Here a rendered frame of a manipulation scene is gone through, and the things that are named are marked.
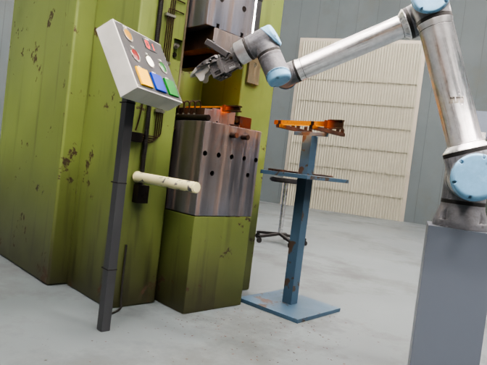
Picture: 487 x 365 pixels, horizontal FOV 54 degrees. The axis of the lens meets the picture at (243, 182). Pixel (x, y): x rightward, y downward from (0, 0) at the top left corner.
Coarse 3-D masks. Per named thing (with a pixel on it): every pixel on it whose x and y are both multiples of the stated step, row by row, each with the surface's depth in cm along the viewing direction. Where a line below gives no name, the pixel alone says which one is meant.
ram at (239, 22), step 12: (192, 0) 231; (204, 0) 224; (216, 0) 225; (228, 0) 230; (240, 0) 235; (252, 0) 241; (192, 12) 231; (204, 12) 224; (216, 12) 226; (228, 12) 231; (240, 12) 236; (252, 12) 242; (192, 24) 230; (204, 24) 224; (216, 24) 227; (228, 24) 232; (240, 24) 237; (252, 24) 243; (240, 36) 241
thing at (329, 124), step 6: (276, 120) 255; (282, 120) 252; (288, 120) 249; (294, 120) 247; (330, 120) 233; (336, 120) 230; (342, 120) 228; (318, 126) 240; (324, 126) 233; (330, 126) 233; (336, 126) 231; (342, 126) 229
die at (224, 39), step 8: (192, 32) 238; (200, 32) 234; (208, 32) 229; (216, 32) 227; (224, 32) 231; (192, 40) 238; (200, 40) 233; (216, 40) 228; (224, 40) 231; (232, 40) 235; (184, 48) 242; (192, 48) 237; (200, 48) 233; (224, 48) 232; (184, 56) 256
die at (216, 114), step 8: (176, 112) 244; (184, 112) 239; (192, 112) 234; (200, 112) 230; (208, 112) 229; (216, 112) 233; (224, 112) 236; (232, 112) 240; (216, 120) 233; (224, 120) 237; (232, 120) 240
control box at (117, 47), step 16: (112, 32) 172; (112, 48) 172; (128, 48) 174; (144, 48) 187; (160, 48) 202; (112, 64) 172; (128, 64) 169; (144, 64) 181; (128, 80) 169; (128, 96) 173; (144, 96) 178; (160, 96) 184
